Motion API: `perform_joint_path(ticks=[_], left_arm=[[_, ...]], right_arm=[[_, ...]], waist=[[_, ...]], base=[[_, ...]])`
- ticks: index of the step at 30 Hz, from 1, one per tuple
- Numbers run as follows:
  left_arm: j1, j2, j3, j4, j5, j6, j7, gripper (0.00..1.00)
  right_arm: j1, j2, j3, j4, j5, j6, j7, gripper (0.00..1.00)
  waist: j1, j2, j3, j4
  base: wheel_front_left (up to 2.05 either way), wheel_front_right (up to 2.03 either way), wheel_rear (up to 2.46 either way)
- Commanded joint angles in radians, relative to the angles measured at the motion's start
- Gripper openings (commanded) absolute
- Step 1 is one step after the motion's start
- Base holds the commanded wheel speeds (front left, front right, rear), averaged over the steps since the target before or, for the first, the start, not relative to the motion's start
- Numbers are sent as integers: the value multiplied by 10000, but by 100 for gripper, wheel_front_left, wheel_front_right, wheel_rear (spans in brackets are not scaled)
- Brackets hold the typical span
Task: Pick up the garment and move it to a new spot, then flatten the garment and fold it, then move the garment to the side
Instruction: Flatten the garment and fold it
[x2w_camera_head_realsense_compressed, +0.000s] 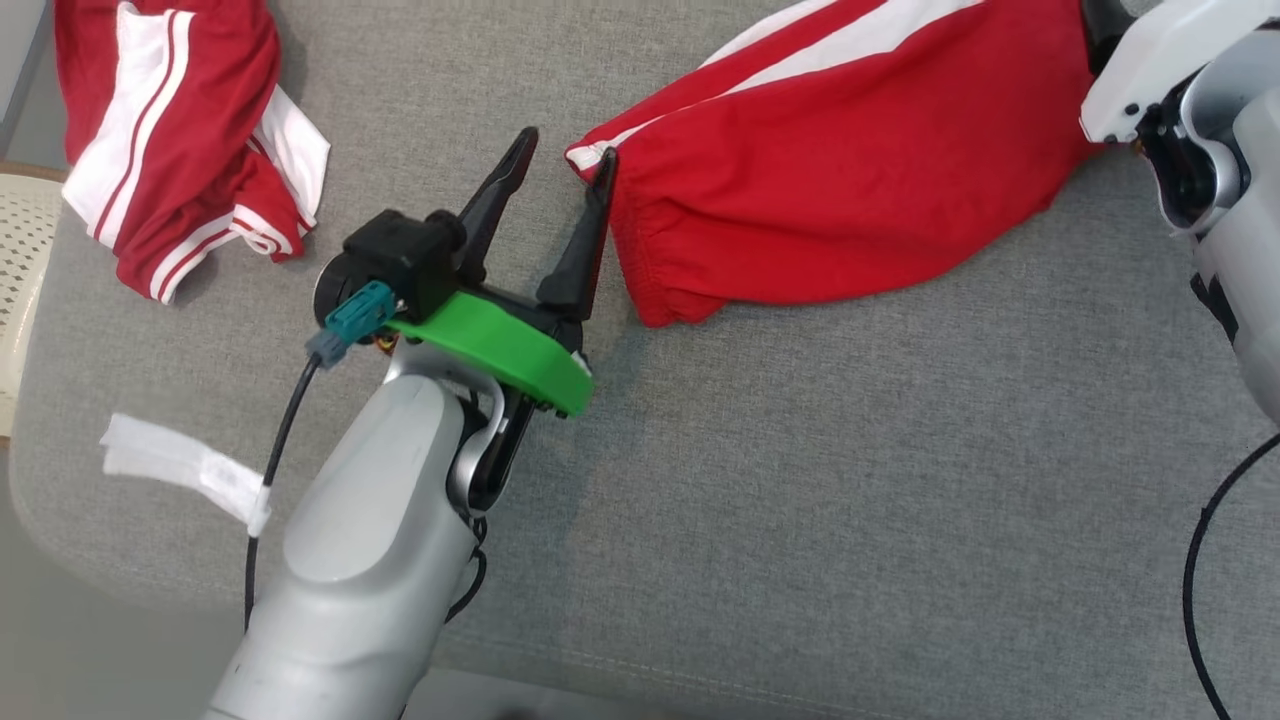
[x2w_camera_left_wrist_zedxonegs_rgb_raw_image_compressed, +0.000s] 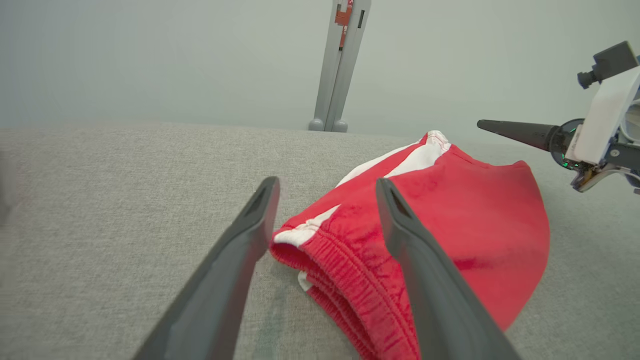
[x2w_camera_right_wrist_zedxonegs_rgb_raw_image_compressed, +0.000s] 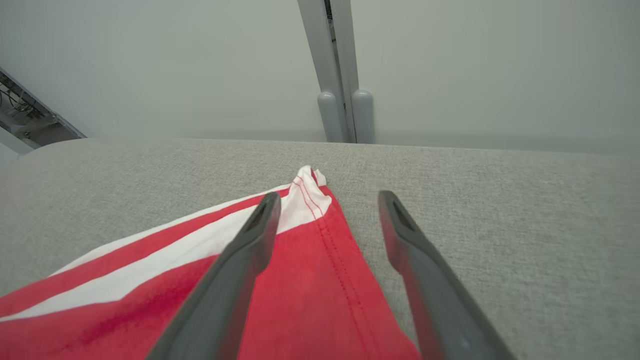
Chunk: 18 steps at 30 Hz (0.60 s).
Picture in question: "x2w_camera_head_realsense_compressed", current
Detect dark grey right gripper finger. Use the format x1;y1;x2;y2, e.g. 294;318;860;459
1080;0;1141;73

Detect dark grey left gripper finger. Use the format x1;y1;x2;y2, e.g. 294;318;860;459
460;127;541;286
537;148;619;321

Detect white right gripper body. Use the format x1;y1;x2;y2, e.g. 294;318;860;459
1080;0;1280;143

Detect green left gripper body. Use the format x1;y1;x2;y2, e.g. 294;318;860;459
385;285;596;419

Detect red shorts with white stripes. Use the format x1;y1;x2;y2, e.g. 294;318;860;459
565;0;1111;329

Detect red shirt with white sleeves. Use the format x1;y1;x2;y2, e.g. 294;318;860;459
53;0;332;305

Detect white tape label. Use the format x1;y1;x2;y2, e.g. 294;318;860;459
100;413;273;538

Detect cream perforated laundry basket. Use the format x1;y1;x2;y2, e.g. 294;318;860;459
0;172;67;441

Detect left camera cable, teal plug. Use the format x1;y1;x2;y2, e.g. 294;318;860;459
243;282;397;633

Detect camera cable, teal plug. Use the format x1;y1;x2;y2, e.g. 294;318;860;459
1183;430;1280;720
243;282;397;633

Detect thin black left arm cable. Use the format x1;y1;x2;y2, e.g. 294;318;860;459
445;515;491;626

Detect right camera cable, teal plug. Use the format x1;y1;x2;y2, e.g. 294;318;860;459
1183;430;1280;720

